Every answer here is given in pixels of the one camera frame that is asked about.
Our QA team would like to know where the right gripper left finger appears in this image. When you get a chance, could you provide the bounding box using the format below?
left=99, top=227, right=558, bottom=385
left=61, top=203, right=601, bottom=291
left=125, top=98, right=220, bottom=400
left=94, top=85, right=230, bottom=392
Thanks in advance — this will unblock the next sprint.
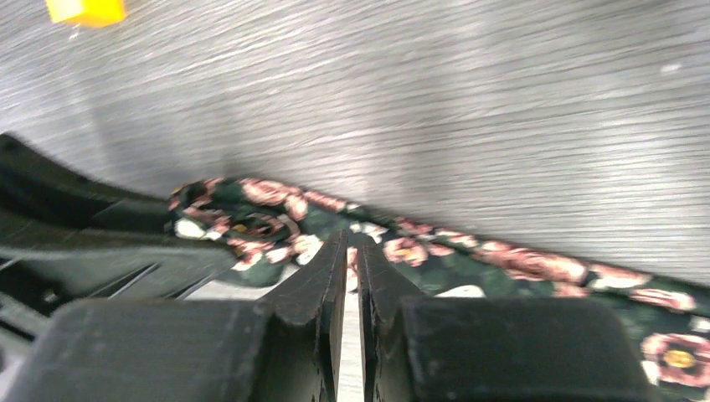
left=4, top=231, right=348, bottom=402

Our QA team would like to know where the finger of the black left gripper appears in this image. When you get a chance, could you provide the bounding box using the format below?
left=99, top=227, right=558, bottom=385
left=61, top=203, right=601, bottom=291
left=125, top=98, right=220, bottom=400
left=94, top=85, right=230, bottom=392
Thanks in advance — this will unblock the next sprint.
left=1, top=132, right=171, bottom=234
left=1, top=224, right=237, bottom=316

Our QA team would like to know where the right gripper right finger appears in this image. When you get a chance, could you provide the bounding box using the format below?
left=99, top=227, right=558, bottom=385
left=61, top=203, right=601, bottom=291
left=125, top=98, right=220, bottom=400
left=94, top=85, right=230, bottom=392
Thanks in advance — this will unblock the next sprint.
left=358, top=240, right=657, bottom=401

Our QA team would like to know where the black pink floral tie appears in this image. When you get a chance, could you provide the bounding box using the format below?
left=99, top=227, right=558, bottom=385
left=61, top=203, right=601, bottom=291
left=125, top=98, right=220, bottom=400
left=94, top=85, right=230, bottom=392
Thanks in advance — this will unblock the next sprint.
left=168, top=178, right=709, bottom=401

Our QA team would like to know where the yellow block upright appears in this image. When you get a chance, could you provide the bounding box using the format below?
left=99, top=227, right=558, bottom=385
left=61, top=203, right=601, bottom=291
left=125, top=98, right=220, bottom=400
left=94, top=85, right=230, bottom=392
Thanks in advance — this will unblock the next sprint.
left=45, top=0, right=127, bottom=28

